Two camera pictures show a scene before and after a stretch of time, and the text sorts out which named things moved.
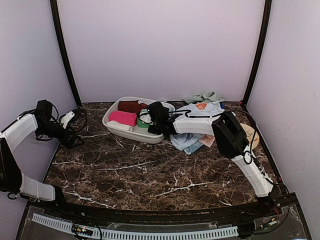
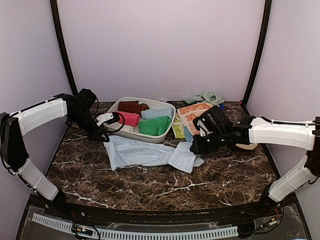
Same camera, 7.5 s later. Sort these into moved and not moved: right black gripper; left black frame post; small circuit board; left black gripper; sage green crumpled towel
Moved: left black gripper; right black gripper
Not moved: left black frame post; sage green crumpled towel; small circuit board
